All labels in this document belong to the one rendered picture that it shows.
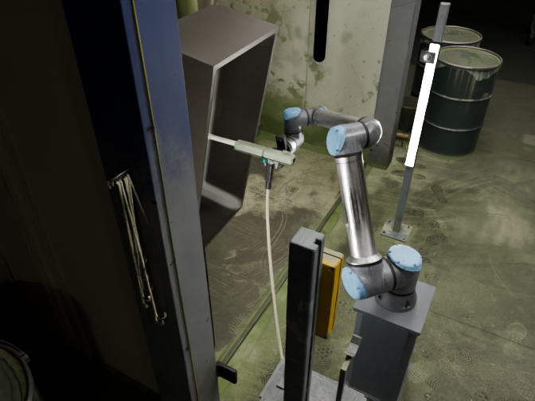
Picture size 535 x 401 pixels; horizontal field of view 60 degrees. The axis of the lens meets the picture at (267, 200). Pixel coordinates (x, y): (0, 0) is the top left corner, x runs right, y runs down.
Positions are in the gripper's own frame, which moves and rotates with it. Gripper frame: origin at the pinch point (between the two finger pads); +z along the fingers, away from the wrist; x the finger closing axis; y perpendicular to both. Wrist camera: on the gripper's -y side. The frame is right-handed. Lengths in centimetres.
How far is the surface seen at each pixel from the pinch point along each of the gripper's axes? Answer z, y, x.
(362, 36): -195, -24, 10
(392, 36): -193, -29, -14
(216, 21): -11, -56, 37
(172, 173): 90, -36, -8
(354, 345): 82, 9, -67
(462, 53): -279, -9, -65
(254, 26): -21, -55, 22
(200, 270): 78, 6, -10
